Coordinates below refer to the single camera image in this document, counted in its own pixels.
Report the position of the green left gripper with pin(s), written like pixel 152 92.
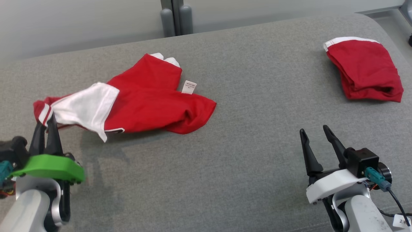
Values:
pixel 51 167

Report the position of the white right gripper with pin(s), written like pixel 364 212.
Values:
pixel 331 185

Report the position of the red shorts white side stripe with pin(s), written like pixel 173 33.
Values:
pixel 363 67

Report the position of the red and white jersey shirt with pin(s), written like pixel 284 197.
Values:
pixel 151 103

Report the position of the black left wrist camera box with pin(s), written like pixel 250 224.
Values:
pixel 14 151

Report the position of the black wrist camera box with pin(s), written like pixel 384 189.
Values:
pixel 14 151
pixel 363 161

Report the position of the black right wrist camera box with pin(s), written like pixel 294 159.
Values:
pixel 363 161

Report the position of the teal left camera connector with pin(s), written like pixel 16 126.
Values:
pixel 4 170

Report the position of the teal camera connector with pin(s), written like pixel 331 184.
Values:
pixel 4 170
pixel 376 178

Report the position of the teal right camera connector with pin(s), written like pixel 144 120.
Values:
pixel 376 178

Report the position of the grey partition frame post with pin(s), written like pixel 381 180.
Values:
pixel 407 9
pixel 186 19

